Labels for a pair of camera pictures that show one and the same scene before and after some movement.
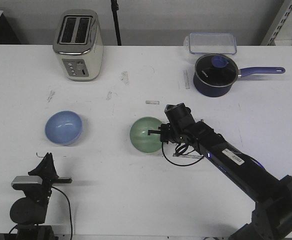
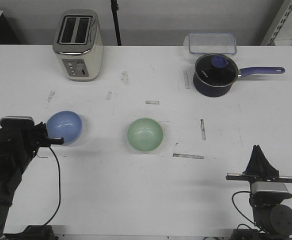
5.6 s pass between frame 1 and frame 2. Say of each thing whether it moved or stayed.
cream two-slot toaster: stayed
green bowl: stayed
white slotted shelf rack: stayed
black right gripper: moved
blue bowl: stayed
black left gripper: moved
